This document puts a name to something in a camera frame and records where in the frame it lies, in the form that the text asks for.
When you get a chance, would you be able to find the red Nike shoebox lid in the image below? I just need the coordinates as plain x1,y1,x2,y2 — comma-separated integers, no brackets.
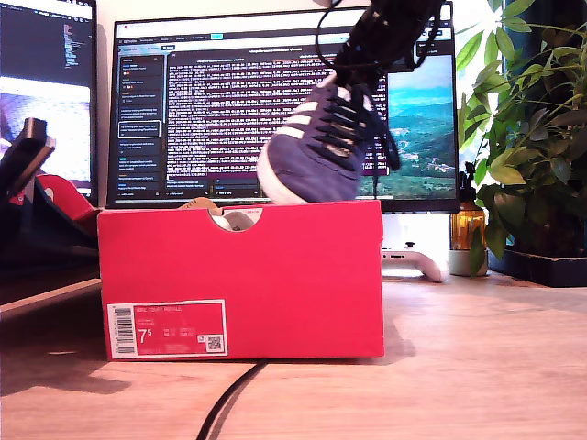
0,173,103,317

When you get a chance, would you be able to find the red Nike shoebox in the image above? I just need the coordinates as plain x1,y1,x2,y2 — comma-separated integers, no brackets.
96,200,385,362

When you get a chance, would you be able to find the large black computer monitor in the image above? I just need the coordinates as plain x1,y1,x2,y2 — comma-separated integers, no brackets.
105,2,461,215

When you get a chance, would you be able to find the brown packing paper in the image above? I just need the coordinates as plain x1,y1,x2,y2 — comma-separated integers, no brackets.
176,196,216,213

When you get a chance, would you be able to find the white monitor stand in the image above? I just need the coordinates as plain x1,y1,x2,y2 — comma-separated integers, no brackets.
381,213,450,279

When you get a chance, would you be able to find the green leafy houseplant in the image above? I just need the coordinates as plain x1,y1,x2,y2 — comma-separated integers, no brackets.
453,0,587,276

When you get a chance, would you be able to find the amber pump bottle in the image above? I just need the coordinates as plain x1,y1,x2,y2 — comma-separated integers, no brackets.
449,162,487,252

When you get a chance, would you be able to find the black monitor with code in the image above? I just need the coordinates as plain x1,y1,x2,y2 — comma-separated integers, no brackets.
0,0,100,208

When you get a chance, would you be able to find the white game controller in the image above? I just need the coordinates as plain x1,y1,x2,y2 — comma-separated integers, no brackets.
381,249,449,283

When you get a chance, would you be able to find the dark teal curtain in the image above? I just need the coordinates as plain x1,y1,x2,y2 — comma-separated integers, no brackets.
502,0,587,61

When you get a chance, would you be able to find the pale green plant pot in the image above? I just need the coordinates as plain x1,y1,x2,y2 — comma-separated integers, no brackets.
448,249,490,278

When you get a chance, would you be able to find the dark plant tray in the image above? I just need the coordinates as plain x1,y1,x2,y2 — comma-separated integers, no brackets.
488,249,587,289

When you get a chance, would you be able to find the black cable on table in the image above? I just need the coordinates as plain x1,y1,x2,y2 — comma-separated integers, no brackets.
195,359,267,440

